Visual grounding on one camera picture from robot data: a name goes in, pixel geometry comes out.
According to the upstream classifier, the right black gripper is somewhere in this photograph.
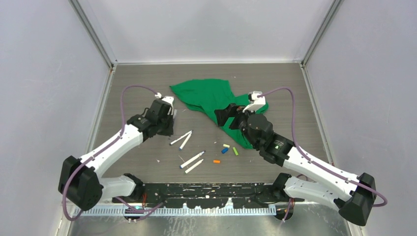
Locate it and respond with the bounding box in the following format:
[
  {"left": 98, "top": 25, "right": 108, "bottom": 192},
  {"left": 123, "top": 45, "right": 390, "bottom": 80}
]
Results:
[{"left": 215, "top": 103, "right": 260, "bottom": 150}]

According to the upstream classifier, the white marker green tip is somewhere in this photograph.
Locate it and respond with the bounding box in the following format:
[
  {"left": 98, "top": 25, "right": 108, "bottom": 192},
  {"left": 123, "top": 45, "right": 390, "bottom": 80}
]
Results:
[{"left": 184, "top": 159, "right": 204, "bottom": 174}]

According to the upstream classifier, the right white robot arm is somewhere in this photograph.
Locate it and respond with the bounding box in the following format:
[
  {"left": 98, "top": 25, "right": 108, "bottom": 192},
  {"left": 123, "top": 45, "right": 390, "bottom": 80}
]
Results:
[{"left": 214, "top": 103, "right": 377, "bottom": 226}]

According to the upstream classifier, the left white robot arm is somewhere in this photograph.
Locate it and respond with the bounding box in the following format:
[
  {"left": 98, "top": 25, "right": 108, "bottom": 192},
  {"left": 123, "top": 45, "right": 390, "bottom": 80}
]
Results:
[{"left": 58, "top": 96, "right": 174, "bottom": 211}]

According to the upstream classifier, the white marker blue tip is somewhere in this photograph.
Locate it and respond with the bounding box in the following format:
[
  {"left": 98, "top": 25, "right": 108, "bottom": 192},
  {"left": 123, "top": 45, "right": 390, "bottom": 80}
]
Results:
[{"left": 179, "top": 132, "right": 192, "bottom": 150}]

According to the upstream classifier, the green cloth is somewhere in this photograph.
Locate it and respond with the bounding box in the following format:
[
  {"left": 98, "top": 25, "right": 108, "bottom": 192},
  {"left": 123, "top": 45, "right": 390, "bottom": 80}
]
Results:
[{"left": 170, "top": 79, "right": 256, "bottom": 149}]

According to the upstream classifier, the white marker blue end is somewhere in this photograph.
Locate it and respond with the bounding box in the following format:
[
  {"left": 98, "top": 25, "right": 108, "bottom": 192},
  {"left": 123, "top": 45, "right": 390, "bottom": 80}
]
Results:
[{"left": 179, "top": 150, "right": 206, "bottom": 169}]

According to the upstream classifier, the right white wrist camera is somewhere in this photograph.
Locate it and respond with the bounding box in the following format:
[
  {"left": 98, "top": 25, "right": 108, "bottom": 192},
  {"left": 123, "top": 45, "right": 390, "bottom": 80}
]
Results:
[{"left": 242, "top": 91, "right": 266, "bottom": 113}]

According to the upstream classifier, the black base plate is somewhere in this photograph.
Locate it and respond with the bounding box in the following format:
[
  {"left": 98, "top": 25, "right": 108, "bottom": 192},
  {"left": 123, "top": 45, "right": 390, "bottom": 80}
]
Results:
[{"left": 122, "top": 183, "right": 289, "bottom": 209}]

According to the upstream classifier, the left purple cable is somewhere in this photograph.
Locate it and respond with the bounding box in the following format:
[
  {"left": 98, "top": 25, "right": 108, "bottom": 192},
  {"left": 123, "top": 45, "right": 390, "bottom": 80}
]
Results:
[{"left": 61, "top": 85, "right": 162, "bottom": 222}]

